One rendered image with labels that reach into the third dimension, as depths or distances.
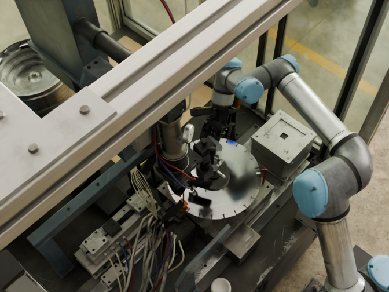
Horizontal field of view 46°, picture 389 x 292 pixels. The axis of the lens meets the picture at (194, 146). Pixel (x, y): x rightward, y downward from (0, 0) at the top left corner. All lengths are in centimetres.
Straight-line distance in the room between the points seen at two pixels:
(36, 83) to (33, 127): 148
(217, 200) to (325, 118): 47
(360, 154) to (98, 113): 98
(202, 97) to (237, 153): 49
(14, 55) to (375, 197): 202
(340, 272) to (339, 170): 32
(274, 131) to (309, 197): 63
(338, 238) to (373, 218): 142
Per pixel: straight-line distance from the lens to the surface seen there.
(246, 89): 135
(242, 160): 164
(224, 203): 156
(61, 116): 38
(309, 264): 253
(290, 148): 176
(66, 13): 119
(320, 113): 134
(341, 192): 123
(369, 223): 271
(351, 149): 128
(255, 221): 175
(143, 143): 119
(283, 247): 173
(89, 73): 116
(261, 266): 169
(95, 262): 164
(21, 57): 194
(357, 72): 149
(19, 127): 39
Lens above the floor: 234
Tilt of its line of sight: 56 degrees down
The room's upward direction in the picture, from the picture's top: 3 degrees counter-clockwise
